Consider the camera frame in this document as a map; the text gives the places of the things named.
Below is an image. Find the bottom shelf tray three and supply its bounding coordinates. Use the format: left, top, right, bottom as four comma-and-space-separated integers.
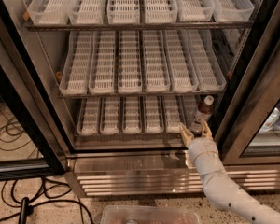
123, 97, 141, 134

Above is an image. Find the bottom shelf tray two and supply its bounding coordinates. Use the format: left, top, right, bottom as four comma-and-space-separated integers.
100, 97, 119, 135

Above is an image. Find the top shelf tray two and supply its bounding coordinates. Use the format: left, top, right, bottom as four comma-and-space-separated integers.
67, 0, 106, 25

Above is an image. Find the bottom shelf tray four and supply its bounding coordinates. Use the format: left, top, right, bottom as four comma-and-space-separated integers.
144, 96, 163, 133

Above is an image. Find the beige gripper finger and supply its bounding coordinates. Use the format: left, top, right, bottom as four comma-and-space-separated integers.
179, 123, 194, 147
201, 120, 213, 140

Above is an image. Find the middle shelf tray five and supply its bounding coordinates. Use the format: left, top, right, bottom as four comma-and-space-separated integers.
163, 30, 198, 92

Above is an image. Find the shelf tray three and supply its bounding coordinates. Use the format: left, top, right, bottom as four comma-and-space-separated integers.
118, 31, 142, 93
123, 97, 141, 134
107, 0, 140, 24

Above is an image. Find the bottom shelf tray six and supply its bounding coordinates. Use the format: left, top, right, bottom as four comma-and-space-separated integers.
182, 96, 201, 129

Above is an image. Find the shelf tray six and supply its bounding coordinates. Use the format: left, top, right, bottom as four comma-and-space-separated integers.
213, 0, 254, 22
188, 30, 226, 91
182, 96, 201, 129

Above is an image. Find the middle shelf tray two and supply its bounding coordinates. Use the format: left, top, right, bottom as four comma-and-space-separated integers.
89, 31, 116, 94

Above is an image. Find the brown drink plastic bottle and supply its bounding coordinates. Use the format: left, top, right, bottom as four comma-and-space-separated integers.
189, 95, 215, 133

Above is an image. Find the shelf tray one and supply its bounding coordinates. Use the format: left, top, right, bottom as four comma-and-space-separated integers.
60, 31, 92, 96
27, 0, 70, 25
77, 97, 100, 136

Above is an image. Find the black stand post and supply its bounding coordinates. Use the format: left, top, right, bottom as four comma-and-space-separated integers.
18, 197, 33, 224

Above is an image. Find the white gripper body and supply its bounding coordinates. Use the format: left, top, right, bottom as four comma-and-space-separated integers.
188, 137, 225, 175

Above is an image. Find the top shelf tray four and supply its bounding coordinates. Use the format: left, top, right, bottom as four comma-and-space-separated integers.
144, 0, 178, 24

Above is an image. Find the top shelf tray six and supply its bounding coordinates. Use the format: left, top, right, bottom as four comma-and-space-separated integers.
213, 0, 254, 22

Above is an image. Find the middle shelf tray one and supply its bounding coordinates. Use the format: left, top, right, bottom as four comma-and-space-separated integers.
60, 31, 92, 96

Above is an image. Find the shelf tray four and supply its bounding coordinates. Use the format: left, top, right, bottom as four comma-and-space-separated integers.
144, 0, 178, 24
142, 30, 170, 92
144, 96, 163, 133

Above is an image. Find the stainless steel fridge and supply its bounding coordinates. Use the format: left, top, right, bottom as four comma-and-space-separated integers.
0, 0, 280, 197

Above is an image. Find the clear plastic bin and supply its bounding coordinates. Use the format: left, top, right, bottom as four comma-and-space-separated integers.
100, 205, 202, 224

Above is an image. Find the bottom shelf tray one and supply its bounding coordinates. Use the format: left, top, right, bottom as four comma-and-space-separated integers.
77, 97, 100, 136

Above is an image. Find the middle shelf tray three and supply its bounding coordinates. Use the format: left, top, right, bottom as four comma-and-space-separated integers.
118, 31, 142, 93

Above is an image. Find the top shelf tray five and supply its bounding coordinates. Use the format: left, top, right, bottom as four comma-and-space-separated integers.
176, 0, 215, 22

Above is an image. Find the top shelf tray one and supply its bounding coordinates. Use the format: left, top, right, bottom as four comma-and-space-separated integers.
27, 0, 70, 25

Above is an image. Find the open glass fridge door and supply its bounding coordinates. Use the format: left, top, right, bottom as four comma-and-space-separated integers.
0, 37, 67, 181

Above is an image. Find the middle shelf tray four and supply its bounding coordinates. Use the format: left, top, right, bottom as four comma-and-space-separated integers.
142, 30, 170, 92

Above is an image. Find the top shelf tray three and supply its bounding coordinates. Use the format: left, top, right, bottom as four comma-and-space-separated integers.
107, 0, 140, 24

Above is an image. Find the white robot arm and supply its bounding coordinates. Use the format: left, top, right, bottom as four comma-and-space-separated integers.
179, 120, 280, 224

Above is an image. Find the black floor cable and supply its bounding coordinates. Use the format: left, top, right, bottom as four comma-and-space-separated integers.
0, 176, 95, 224

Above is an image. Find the middle shelf tray six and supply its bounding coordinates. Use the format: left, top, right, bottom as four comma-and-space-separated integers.
188, 30, 226, 91

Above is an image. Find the shelf tray two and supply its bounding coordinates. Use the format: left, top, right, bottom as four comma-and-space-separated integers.
100, 97, 119, 135
89, 31, 116, 94
67, 0, 106, 25

